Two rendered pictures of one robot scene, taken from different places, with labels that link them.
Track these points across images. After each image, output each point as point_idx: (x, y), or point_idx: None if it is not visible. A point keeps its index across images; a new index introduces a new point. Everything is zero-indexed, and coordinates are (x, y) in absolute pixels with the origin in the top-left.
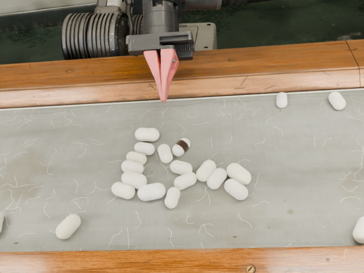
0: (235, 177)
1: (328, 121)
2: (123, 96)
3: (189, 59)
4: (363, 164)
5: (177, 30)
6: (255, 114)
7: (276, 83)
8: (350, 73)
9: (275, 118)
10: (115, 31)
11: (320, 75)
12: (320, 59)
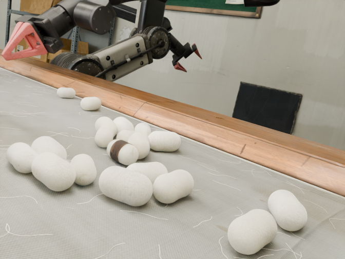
0: None
1: (61, 107)
2: (15, 69)
3: (52, 51)
4: (4, 112)
5: (54, 25)
6: (40, 92)
7: (85, 91)
8: (135, 103)
9: (41, 95)
10: (76, 61)
11: (116, 96)
12: (135, 94)
